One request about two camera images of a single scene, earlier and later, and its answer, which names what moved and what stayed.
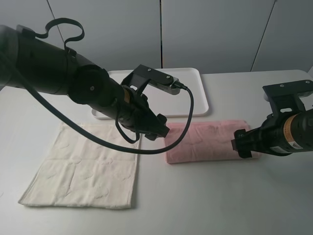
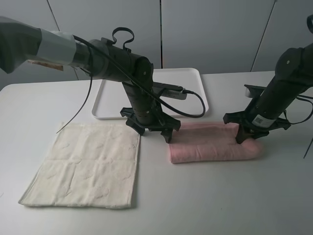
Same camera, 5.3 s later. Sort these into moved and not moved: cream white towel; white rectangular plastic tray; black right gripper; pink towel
Moved: black right gripper
Not moved: pink towel; white rectangular plastic tray; cream white towel
